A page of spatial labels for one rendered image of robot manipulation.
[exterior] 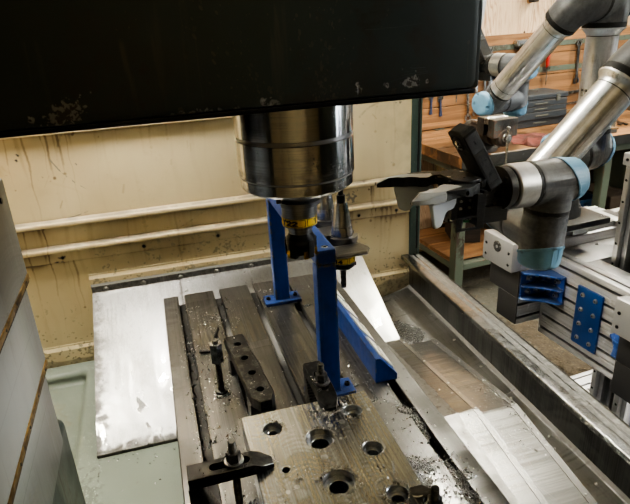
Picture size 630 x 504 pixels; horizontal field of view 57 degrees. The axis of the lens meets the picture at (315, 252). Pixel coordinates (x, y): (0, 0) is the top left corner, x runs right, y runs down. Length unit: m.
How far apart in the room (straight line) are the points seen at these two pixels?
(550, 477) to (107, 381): 1.14
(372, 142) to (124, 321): 0.96
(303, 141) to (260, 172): 0.07
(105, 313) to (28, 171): 0.47
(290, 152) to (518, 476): 0.87
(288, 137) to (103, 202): 1.19
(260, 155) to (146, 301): 1.21
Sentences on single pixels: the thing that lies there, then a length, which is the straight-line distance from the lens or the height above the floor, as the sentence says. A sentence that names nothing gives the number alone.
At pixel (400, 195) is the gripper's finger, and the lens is 0.95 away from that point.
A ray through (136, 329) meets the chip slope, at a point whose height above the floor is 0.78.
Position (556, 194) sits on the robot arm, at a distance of 1.03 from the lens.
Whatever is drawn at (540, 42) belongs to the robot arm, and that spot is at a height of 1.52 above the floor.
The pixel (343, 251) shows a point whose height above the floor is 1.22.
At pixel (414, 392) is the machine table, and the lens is 1.24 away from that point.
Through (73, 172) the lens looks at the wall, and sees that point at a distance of 1.83.
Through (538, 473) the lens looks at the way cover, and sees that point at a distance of 1.37.
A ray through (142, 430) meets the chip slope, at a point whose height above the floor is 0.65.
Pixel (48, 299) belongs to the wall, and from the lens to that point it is 1.97.
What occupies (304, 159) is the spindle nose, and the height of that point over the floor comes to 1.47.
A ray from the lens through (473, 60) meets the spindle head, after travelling 0.74.
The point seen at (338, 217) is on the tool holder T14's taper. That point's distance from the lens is 1.11.
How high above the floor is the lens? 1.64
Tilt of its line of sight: 23 degrees down
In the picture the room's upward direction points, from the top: 3 degrees counter-clockwise
